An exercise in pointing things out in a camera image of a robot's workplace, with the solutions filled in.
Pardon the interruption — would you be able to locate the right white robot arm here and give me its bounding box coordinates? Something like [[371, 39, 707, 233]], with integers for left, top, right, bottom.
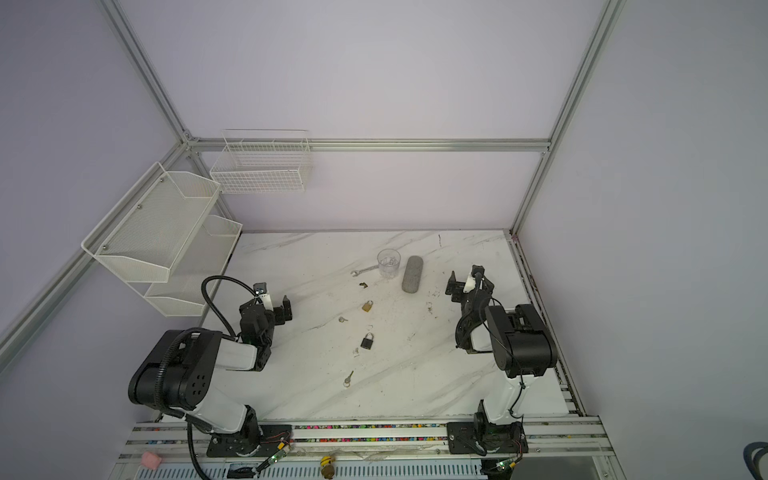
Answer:
[[445, 265, 559, 451]]

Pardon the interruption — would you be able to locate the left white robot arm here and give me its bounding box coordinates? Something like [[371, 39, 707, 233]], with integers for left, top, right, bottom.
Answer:
[[128, 275, 293, 457]]

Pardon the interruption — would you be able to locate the silver key near front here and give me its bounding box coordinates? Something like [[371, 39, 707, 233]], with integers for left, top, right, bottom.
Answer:
[[343, 370, 354, 388]]

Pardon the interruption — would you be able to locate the grey oblong sponge block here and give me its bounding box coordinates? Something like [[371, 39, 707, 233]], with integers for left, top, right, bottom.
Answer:
[[401, 255, 424, 294]]

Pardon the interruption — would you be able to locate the lower white mesh shelf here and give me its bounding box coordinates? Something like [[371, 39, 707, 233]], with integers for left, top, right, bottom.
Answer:
[[143, 215, 242, 317]]

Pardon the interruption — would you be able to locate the white mesh shelf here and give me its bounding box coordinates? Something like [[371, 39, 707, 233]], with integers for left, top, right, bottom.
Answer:
[[81, 163, 221, 283], [143, 215, 242, 317]]

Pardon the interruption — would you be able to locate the clear plastic cup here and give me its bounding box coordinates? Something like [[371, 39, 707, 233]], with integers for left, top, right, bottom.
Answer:
[[377, 248, 401, 279]]

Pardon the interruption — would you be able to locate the silver open-end wrench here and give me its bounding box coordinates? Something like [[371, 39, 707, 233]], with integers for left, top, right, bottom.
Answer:
[[350, 264, 379, 277]]

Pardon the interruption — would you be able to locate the black padlock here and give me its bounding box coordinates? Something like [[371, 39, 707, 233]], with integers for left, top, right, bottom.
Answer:
[[360, 332, 374, 350]]

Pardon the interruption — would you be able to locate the upper white mesh shelf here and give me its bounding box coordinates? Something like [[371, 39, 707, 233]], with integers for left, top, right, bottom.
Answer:
[[81, 163, 221, 283]]

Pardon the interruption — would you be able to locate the pink eraser block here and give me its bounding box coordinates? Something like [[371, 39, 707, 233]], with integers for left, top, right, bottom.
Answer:
[[140, 451, 162, 471]]

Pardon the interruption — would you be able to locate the white wire basket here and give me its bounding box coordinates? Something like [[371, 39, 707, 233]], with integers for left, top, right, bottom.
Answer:
[[210, 129, 313, 194]]

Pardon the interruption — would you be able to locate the aluminium frame rail base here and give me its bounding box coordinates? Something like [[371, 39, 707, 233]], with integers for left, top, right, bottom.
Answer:
[[110, 416, 625, 479]]

